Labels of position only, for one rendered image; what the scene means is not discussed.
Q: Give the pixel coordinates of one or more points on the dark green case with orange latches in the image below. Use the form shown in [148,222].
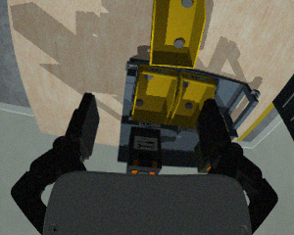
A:
[201,165]

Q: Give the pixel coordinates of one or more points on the yellow bin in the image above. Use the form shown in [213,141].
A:
[171,21]
[193,93]
[157,94]

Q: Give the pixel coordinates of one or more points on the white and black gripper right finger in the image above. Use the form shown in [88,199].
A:
[227,158]

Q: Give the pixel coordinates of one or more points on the black case with orange latches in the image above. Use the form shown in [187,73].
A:
[144,151]

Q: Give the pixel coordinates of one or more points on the dark grey bin shelf rack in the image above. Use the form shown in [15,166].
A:
[178,147]

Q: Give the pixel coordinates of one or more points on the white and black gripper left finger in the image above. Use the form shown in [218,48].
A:
[67,155]

